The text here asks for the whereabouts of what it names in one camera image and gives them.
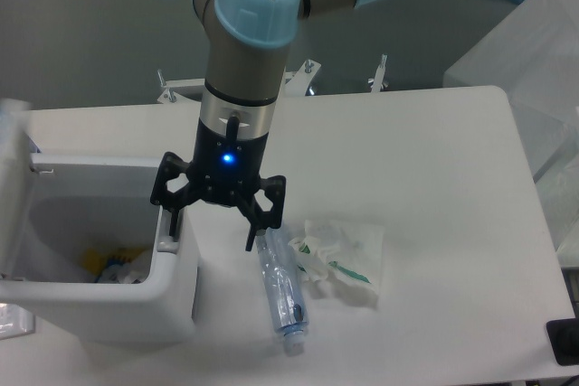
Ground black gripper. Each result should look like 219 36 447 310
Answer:
150 118 286 251

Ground white push-button trash can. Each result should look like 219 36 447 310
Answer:
1 99 200 344

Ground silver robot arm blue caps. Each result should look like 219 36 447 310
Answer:
150 0 379 239

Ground white tissue inside can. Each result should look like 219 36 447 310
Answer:
95 249 153 284

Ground yellow trash inside can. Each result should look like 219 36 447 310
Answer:
80 248 145 283

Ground crushed clear plastic bottle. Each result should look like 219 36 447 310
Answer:
255 227 308 356

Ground crumpled white green wrapper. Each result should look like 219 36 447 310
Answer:
289 219 385 307

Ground blue labelled bottle at left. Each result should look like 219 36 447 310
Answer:
28 137 42 154

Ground silver table clamp screw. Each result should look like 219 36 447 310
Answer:
367 53 389 93

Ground clear plastic packet lower left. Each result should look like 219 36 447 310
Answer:
0 303 35 340

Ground translucent plastic storage box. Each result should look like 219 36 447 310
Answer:
443 0 578 269

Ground black device at table edge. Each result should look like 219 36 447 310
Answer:
546 318 578 366

